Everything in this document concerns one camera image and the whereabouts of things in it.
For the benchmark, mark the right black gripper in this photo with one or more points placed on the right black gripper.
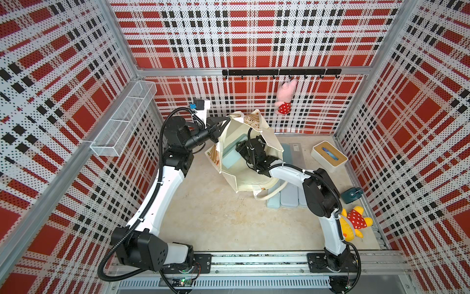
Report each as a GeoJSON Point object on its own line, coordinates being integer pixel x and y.
{"type": "Point", "coordinates": [242, 147]}

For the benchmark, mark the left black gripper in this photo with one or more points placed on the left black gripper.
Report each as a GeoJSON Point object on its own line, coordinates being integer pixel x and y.
{"type": "Point", "coordinates": [214, 131]}

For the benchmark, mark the cream floral canvas bag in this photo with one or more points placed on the cream floral canvas bag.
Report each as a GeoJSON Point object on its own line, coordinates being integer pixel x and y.
{"type": "Point", "coordinates": [240, 177]}

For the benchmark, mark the transparent grey pencil case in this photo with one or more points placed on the transparent grey pencil case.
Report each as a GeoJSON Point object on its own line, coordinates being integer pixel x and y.
{"type": "Point", "coordinates": [297, 155]}

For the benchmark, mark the mint green pencil case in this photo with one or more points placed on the mint green pencil case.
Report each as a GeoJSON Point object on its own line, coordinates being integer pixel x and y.
{"type": "Point", "coordinates": [274, 201]}

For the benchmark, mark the light blue pencil case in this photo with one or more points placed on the light blue pencil case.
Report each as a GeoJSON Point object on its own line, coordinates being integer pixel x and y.
{"type": "Point", "coordinates": [289, 196]}
{"type": "Point", "coordinates": [302, 198]}

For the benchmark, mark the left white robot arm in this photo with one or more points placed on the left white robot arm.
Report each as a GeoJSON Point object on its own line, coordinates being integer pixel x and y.
{"type": "Point", "coordinates": [136, 247]}

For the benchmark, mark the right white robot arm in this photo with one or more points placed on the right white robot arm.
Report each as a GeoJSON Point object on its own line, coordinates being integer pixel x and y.
{"type": "Point", "coordinates": [321, 195]}

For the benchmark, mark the pink plush pig toy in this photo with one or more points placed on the pink plush pig toy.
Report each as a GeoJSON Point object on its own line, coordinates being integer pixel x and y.
{"type": "Point", "coordinates": [284, 97]}

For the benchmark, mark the white tissue box wooden lid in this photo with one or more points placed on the white tissue box wooden lid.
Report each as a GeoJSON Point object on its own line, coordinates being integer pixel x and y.
{"type": "Point", "coordinates": [330, 158]}

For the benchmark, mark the yellow plush toy red dress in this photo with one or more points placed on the yellow plush toy red dress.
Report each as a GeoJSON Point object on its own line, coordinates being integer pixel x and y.
{"type": "Point", "coordinates": [353, 222]}

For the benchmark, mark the small green circuit board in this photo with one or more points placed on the small green circuit board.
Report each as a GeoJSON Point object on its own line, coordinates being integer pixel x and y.
{"type": "Point", "coordinates": [182, 282]}

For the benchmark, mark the black wall hook rail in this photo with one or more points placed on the black wall hook rail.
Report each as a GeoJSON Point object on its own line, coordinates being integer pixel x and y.
{"type": "Point", "coordinates": [278, 72]}

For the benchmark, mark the white wire mesh basket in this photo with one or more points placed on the white wire mesh basket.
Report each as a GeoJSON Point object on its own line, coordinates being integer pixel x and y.
{"type": "Point", "coordinates": [132, 104]}

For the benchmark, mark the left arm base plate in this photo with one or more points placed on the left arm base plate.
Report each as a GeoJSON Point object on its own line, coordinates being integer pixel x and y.
{"type": "Point", "coordinates": [195, 263]}

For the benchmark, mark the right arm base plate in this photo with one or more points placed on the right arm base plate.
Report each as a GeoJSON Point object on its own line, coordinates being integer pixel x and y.
{"type": "Point", "coordinates": [329, 263]}

